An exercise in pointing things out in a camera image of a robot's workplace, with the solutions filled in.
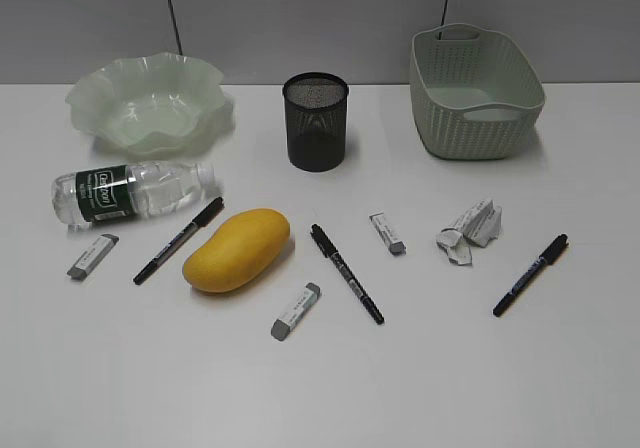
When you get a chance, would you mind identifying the pale green wavy plate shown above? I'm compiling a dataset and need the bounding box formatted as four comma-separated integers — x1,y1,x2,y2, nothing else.
65,52,231,157

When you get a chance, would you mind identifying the grey white eraser right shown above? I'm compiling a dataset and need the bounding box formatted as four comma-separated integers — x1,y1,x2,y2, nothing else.
369,213,406,256

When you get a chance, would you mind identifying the black cable left wall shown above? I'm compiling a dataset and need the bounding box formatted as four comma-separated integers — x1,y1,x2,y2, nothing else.
161,0,184,56

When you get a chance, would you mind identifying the grey white eraser middle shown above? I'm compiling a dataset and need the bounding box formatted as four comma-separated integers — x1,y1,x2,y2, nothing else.
270,282,321,341

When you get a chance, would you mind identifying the yellow mango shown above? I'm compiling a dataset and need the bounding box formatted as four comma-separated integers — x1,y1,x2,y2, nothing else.
182,208,290,293

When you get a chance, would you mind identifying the grey white eraser left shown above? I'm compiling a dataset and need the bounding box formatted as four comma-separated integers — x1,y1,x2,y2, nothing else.
67,234,119,281

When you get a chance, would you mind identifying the pale green woven basket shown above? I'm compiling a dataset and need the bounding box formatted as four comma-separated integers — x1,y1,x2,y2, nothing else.
409,23,546,161

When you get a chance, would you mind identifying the black marker pen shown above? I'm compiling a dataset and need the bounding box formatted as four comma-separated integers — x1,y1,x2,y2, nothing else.
310,224,385,325
492,234,569,318
133,197,224,285

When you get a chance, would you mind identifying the clear water bottle green label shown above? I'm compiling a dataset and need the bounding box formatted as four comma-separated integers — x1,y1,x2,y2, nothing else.
51,161,222,226

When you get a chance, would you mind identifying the white waste paper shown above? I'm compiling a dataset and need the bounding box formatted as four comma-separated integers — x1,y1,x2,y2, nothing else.
436,198,502,266

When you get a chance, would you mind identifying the grey white eraser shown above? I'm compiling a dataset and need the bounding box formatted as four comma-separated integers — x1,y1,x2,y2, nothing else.
67,234,119,281
369,213,406,256
270,282,321,341

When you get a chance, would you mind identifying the black mesh pen holder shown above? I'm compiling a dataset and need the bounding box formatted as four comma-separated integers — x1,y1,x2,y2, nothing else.
282,72,349,172

